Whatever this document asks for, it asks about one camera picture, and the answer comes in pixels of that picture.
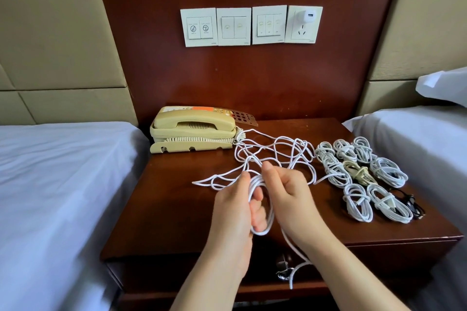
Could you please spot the person's right hand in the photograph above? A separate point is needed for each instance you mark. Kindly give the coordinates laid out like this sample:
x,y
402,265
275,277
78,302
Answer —
x,y
292,201

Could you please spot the person's left hand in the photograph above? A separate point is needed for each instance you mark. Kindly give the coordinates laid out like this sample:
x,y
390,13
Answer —
x,y
230,216

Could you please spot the dark wooden drawer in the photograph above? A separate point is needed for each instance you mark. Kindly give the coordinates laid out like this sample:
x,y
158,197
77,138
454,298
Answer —
x,y
146,271

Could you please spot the person's left forearm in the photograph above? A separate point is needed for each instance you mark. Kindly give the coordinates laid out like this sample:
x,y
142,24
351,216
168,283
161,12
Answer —
x,y
208,281

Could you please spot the person's right forearm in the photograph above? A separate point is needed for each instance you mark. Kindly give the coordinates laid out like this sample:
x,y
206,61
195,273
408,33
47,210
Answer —
x,y
357,278

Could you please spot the wooden nightstand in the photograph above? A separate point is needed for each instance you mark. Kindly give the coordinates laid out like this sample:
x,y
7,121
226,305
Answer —
x,y
160,212

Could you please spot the right bed white sheet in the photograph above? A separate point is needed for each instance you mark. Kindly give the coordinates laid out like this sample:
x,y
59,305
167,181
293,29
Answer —
x,y
434,154

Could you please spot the bed white sheet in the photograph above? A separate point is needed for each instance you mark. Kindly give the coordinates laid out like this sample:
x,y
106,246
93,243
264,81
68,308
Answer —
x,y
434,154
58,205

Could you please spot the left bed white sheet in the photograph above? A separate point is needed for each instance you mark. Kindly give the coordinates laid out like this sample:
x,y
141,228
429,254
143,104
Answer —
x,y
58,205

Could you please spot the white plug-in charger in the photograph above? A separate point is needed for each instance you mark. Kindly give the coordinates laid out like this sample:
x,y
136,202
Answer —
x,y
309,15

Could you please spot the white pillow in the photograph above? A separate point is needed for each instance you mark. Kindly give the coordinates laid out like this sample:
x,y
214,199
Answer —
x,y
445,87

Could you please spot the beige padded headboard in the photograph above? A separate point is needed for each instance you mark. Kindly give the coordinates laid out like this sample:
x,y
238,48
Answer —
x,y
423,23
58,30

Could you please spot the dark wooden wall panel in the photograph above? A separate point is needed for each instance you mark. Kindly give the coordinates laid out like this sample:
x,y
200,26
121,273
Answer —
x,y
248,74

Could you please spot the white triple rocker wall switch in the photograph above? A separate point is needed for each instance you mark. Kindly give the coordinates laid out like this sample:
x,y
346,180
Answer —
x,y
269,25

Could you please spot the white double rocker wall switch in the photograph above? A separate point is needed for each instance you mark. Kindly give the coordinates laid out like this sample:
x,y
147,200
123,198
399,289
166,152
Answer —
x,y
233,26

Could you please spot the white two-button wall switch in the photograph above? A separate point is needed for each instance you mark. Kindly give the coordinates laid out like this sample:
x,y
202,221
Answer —
x,y
199,28

